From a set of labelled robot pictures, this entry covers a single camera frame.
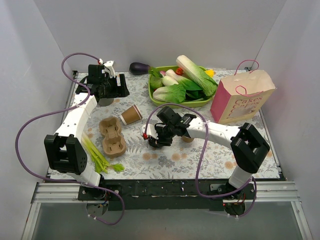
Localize purple eggplant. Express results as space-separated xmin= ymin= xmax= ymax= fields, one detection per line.
xmin=129 ymin=62 xmax=151 ymax=75

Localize grey straw holder cup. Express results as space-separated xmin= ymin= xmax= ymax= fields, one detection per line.
xmin=97 ymin=98 xmax=114 ymax=107

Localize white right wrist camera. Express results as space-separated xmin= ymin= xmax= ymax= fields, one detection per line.
xmin=140 ymin=124 xmax=158 ymax=140

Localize brown cardboard cup carrier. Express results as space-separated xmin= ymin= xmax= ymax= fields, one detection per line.
xmin=99 ymin=117 xmax=127 ymax=158

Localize napa cabbage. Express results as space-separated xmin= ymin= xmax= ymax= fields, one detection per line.
xmin=176 ymin=55 xmax=218 ymax=97

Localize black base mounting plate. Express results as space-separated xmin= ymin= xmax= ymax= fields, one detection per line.
xmin=77 ymin=179 xmax=254 ymax=211

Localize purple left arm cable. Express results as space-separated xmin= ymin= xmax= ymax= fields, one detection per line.
xmin=14 ymin=52 xmax=126 ymax=226

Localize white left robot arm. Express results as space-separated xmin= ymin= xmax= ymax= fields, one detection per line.
xmin=44 ymin=60 xmax=130 ymax=200

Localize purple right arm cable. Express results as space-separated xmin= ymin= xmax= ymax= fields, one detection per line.
xmin=144 ymin=102 xmax=258 ymax=218

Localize bok choy front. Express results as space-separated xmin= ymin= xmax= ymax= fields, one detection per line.
xmin=152 ymin=84 xmax=186 ymax=104

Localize bok choy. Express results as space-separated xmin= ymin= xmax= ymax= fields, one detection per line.
xmin=152 ymin=84 xmax=186 ymax=104
xmin=161 ymin=69 xmax=202 ymax=91

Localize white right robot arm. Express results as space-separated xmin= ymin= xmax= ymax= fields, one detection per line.
xmin=140 ymin=103 xmax=271 ymax=199

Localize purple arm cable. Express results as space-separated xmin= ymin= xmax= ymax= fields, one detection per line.
xmin=14 ymin=52 xmax=126 ymax=226
xmin=144 ymin=102 xmax=258 ymax=218

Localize brown paper cup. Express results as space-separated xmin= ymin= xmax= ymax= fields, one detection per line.
xmin=181 ymin=136 xmax=194 ymax=143
xmin=120 ymin=104 xmax=143 ymax=125

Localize red pepper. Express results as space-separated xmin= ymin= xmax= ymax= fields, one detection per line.
xmin=175 ymin=67 xmax=184 ymax=76

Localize aluminium frame rail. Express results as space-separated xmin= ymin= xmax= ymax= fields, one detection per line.
xmin=31 ymin=181 xmax=301 ymax=203

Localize stack of black lids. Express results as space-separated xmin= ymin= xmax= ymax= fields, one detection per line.
xmin=148 ymin=136 xmax=173 ymax=148

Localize yellow vegetable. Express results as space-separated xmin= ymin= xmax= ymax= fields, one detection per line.
xmin=205 ymin=69 xmax=215 ymax=78

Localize green celery stalks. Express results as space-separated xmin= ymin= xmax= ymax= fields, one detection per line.
xmin=81 ymin=133 xmax=125 ymax=174

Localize bok choy middle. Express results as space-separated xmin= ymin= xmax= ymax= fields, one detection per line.
xmin=161 ymin=69 xmax=202 ymax=91

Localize pink paper cake bag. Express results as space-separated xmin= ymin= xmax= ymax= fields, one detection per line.
xmin=210 ymin=68 xmax=276 ymax=124

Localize green plastic vegetable tray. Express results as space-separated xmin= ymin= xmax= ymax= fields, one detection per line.
xmin=148 ymin=65 xmax=214 ymax=107

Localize floral table mat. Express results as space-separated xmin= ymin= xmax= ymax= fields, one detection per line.
xmin=84 ymin=72 xmax=280 ymax=180

